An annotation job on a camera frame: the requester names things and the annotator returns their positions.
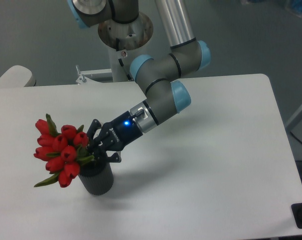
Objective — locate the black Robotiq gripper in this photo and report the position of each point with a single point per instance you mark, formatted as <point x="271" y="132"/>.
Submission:
<point x="114" y="136"/>

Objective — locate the red tulip bouquet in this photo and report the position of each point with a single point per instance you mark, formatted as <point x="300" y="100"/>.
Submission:
<point x="64" y="152"/>

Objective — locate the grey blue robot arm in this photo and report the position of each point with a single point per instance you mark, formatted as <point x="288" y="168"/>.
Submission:
<point x="159" y="79"/>

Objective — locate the dark grey ribbed vase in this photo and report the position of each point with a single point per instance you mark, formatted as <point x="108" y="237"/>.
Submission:
<point x="97" y="178"/>

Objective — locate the white chair back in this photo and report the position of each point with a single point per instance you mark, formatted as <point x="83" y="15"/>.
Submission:
<point x="17" y="77"/>

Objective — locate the white pedestal base frame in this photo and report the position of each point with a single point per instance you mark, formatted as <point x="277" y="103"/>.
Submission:
<point x="99" y="76"/>

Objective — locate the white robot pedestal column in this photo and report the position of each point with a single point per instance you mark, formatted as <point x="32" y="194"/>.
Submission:
<point x="125" y="42"/>

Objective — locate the white furniture frame right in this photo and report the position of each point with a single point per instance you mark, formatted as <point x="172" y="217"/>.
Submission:
<point x="294" y="119"/>

